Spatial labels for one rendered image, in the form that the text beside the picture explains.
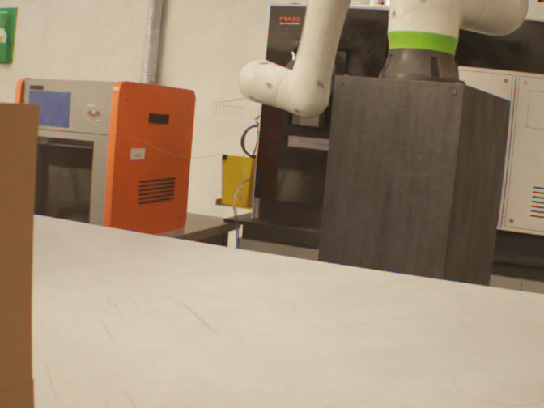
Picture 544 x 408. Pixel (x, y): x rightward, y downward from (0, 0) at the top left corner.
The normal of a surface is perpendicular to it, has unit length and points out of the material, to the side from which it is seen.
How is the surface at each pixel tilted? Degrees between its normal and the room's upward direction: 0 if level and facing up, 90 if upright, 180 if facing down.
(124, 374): 0
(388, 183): 90
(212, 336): 0
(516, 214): 90
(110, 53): 90
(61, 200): 90
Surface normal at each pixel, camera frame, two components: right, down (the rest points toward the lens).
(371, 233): -0.55, 0.06
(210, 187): -0.36, 0.08
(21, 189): 0.90, 0.13
